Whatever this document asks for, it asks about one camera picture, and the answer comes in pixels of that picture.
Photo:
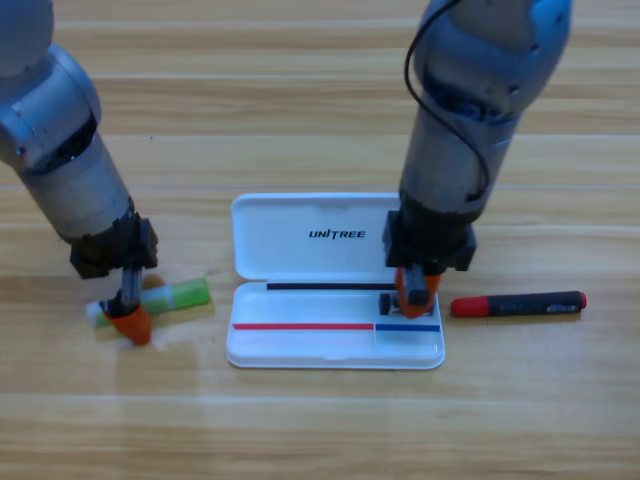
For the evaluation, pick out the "red black marker pen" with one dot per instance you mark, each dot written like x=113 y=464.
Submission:
x=520 y=304

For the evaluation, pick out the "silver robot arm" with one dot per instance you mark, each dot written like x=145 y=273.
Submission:
x=60 y=150
x=475 y=100

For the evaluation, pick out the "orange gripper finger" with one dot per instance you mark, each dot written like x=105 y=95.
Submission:
x=402 y=295
x=135 y=325
x=152 y=281
x=434 y=286

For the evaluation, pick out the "green white highlighter pen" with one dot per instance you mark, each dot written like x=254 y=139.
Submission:
x=185 y=295

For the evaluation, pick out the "white Unitree pencil case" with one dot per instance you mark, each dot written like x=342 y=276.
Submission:
x=310 y=345

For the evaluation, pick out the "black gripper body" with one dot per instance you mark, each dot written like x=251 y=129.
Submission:
x=112 y=250
x=430 y=240

